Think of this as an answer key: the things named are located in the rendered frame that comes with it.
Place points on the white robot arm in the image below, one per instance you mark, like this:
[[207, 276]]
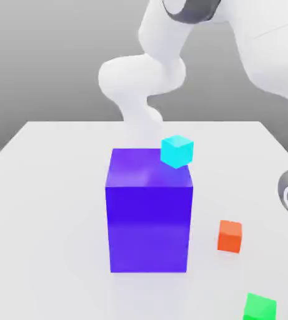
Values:
[[158, 50]]

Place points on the small cyan cube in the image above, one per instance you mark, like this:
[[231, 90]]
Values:
[[176, 151]]

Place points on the small orange cube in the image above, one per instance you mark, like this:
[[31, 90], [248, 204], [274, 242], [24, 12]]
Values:
[[229, 237]]

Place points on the small green cube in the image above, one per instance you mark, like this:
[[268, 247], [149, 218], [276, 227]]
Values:
[[260, 307]]

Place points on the large purple box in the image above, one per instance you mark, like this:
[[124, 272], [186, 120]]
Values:
[[148, 225]]

